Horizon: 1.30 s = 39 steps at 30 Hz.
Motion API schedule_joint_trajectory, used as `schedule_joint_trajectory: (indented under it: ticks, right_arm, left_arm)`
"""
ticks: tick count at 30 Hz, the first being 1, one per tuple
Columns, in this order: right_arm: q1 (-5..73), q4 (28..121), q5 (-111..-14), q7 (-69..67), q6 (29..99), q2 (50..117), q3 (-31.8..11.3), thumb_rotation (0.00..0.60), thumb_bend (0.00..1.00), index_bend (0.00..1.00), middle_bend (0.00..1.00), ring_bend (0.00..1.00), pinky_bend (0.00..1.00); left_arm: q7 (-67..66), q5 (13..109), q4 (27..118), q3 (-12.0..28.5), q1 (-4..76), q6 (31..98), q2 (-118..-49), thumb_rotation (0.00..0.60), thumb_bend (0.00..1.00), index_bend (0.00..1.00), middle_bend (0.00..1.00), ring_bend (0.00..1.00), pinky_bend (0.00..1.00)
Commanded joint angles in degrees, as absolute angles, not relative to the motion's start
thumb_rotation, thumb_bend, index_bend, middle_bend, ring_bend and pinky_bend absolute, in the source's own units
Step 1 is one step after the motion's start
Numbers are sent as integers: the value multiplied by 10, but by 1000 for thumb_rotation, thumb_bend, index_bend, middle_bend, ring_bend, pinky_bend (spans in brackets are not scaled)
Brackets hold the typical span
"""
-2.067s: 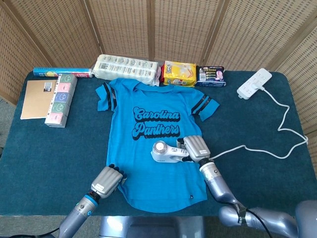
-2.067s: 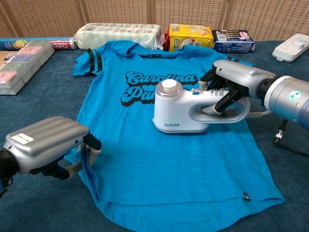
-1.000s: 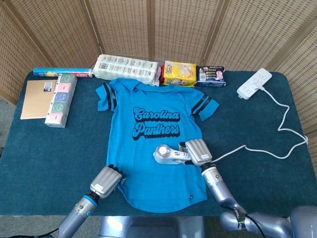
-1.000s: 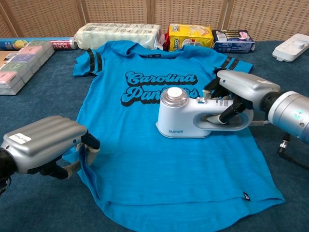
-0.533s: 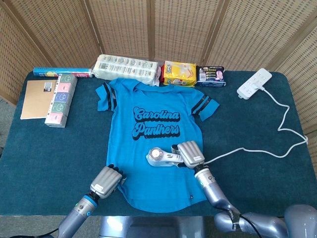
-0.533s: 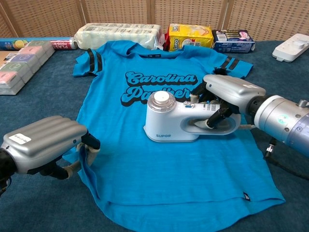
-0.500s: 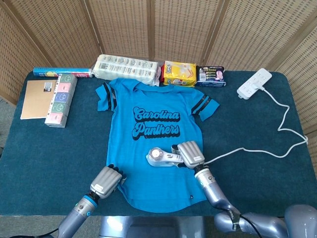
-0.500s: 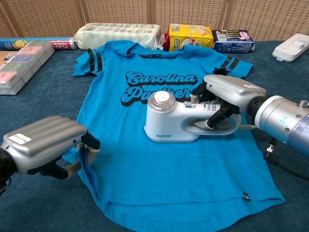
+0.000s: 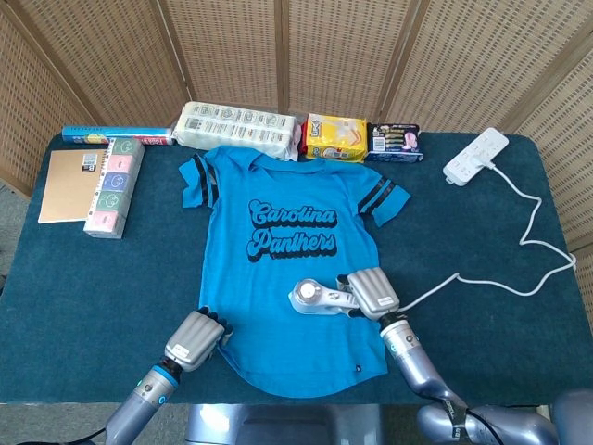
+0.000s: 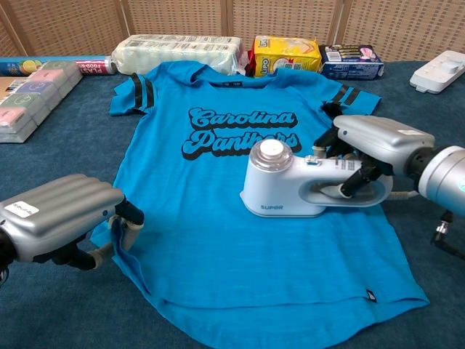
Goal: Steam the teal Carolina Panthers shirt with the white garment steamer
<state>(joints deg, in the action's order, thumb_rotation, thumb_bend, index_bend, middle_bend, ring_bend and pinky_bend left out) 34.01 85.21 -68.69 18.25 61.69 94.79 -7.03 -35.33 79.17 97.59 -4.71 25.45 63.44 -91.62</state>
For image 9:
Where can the blue Carolina Panthers T-shirt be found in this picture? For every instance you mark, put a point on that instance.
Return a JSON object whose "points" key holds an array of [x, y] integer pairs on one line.
{"points": [[278, 334]]}

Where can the white handheld garment steamer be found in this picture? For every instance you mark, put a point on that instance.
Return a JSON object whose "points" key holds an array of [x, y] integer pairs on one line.
{"points": [[308, 296]]}

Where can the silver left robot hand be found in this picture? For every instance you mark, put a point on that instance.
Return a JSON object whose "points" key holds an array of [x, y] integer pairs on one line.
{"points": [[194, 338]]}

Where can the white power strip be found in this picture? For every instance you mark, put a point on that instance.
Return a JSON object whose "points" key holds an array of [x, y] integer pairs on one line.
{"points": [[472, 160]]}

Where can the grey robot torso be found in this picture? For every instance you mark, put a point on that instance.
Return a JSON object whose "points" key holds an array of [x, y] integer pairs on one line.
{"points": [[278, 426]]}

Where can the blue red food wrap box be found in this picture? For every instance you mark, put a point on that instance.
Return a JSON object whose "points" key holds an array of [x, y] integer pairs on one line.
{"points": [[92, 134]]}

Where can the dark teal table top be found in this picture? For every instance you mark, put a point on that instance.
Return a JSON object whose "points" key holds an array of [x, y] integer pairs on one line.
{"points": [[92, 287]]}

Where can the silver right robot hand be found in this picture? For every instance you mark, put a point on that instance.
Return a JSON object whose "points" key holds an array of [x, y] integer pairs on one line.
{"points": [[373, 292]]}

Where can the brown notebook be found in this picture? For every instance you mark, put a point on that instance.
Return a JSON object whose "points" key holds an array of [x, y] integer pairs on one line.
{"points": [[65, 185]]}

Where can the dark blue sanitary pad pack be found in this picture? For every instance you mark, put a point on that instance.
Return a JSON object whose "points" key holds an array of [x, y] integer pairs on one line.
{"points": [[394, 141]]}

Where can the pastel pocket tissue pack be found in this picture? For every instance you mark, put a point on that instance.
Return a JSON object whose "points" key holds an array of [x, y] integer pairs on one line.
{"points": [[113, 185]]}

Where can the yellow wipes pack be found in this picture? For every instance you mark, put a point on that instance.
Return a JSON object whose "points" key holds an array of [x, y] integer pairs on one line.
{"points": [[333, 136]]}

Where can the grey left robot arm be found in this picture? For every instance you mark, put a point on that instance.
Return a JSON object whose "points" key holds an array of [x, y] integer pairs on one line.
{"points": [[139, 403]]}

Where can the red packet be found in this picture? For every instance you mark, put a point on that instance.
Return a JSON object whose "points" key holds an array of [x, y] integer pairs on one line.
{"points": [[303, 146]]}

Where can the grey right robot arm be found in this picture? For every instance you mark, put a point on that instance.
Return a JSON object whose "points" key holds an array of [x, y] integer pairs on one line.
{"points": [[412, 357]]}

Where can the white toilet paper pack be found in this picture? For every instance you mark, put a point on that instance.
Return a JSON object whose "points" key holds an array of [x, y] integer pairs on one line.
{"points": [[231, 127]]}

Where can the wicker folding screen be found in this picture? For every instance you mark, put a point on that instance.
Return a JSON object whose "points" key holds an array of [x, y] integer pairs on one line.
{"points": [[231, 46]]}

